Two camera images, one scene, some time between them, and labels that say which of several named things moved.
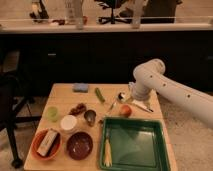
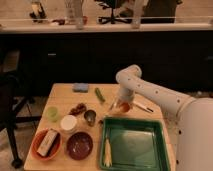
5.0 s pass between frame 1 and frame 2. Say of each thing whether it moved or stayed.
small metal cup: stayed
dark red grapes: stayed
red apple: moved
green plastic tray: stayed
